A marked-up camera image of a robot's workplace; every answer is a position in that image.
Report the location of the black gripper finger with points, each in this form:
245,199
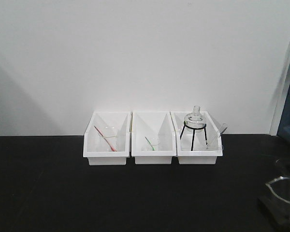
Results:
268,212

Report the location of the clear glass beaker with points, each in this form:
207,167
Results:
279,195

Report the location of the beaker in middle bin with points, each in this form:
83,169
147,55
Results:
155,140

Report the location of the beaker in bin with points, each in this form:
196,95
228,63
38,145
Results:
111,133
155,140

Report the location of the beaker in left bin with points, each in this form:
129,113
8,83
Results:
111,133

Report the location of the right white plastic bin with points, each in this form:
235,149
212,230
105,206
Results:
199,155

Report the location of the white plastic bin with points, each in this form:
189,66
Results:
153,124
199,155
121,121

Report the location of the clear glass test tube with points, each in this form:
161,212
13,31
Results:
217,135

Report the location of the round glass flask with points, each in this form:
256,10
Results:
195,120

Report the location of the middle white plastic bin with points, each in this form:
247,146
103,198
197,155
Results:
153,124

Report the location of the green glass stirring rod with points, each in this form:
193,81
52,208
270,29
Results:
150,144

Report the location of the left white plastic bin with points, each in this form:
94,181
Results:
121,121

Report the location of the black wire tripod stand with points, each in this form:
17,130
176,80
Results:
192,135

